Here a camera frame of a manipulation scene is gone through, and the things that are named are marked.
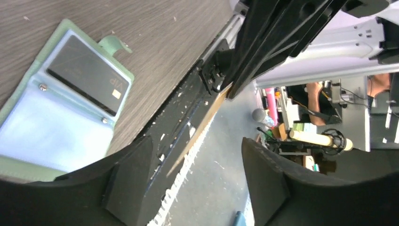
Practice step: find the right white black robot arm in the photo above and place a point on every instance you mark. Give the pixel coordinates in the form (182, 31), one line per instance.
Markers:
(361, 39)

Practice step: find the green card holder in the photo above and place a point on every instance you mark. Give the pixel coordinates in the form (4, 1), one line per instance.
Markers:
(46, 128)

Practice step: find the person in background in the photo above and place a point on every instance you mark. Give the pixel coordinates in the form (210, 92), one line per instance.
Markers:
(319, 110)

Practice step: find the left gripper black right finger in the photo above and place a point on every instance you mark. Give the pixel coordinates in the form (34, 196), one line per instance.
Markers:
(284, 193)

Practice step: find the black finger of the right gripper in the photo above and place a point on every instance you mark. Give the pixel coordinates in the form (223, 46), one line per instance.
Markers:
(272, 31)

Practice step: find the black VIP credit card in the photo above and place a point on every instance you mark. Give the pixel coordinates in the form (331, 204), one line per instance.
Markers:
(82, 69)

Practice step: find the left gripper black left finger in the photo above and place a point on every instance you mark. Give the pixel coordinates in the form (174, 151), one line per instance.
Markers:
(108, 192)

